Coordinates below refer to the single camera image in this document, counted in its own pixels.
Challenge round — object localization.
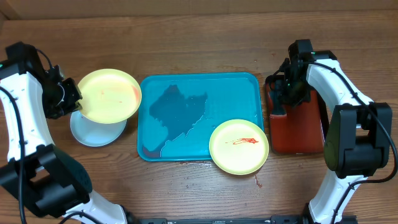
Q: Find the teal plastic tray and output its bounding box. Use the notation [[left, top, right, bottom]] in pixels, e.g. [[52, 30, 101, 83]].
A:
[[137, 72, 264, 162]]

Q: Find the green rimmed plate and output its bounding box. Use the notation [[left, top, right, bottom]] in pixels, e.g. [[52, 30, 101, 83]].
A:
[[209, 119, 269, 175], [78, 68, 142, 124]]

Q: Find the light blue plate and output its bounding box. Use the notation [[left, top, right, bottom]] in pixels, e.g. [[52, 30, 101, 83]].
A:
[[70, 111, 127, 147]]

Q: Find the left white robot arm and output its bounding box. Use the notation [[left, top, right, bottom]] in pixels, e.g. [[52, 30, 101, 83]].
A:
[[1, 42, 134, 223]]

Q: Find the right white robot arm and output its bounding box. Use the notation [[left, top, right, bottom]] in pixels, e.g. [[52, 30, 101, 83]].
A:
[[264, 39, 397, 224]]

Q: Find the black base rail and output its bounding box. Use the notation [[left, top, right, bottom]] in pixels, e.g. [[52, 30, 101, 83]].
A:
[[135, 215, 313, 224]]

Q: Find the black red rectangular tray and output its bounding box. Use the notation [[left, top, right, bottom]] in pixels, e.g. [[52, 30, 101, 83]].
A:
[[264, 76, 329, 154]]

